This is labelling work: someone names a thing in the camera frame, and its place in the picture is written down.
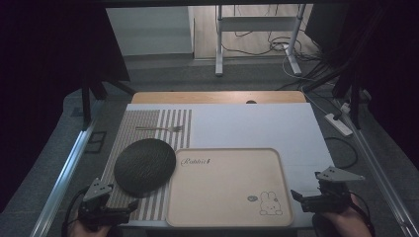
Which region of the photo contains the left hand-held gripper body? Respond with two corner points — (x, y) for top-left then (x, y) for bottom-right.
(77, 177), (130, 232)

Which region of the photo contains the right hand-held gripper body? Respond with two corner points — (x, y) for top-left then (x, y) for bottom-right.
(314, 166), (367, 213)

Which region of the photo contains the person's right hand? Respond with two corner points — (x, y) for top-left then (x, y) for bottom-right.
(319, 193), (364, 237)

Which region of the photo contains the person's left hand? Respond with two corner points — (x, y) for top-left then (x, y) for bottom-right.
(68, 218), (112, 237)

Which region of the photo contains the dark round plate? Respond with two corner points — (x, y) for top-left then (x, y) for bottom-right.
(113, 137), (177, 196)

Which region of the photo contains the white power strip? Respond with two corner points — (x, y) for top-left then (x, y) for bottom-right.
(324, 113), (354, 138)

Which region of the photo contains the beige tray with rabbit print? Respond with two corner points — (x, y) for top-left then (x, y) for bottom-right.
(165, 147), (294, 229)

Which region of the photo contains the white table cover sheet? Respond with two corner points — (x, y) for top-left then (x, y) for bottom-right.
(118, 102), (335, 229)

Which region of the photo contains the striped placemat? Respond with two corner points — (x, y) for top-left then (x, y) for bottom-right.
(98, 109), (193, 222)

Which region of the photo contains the metal fork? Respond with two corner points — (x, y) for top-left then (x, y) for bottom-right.
(135, 124), (185, 133)

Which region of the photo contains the black metal stand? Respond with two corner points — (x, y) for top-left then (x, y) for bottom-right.
(80, 73), (136, 130)
(301, 62), (365, 130)

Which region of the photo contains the dark curtain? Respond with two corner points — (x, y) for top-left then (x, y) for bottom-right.
(304, 0), (419, 169)
(0, 0), (131, 211)

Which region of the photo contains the white metal stand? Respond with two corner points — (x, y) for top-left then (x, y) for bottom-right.
(214, 4), (307, 78)

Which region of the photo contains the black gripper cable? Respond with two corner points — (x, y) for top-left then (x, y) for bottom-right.
(60, 187), (90, 237)
(349, 191), (377, 237)

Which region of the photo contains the aluminium rail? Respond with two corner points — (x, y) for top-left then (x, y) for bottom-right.
(30, 98), (106, 237)
(334, 98), (419, 237)

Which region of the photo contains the black cable loop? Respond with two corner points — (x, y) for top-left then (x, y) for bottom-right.
(323, 135), (359, 171)

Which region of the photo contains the small black frame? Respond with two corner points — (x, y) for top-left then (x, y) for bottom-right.
(84, 130), (108, 154)

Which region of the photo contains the tangle of floor cables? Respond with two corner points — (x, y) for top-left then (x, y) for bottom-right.
(220, 4), (334, 92)

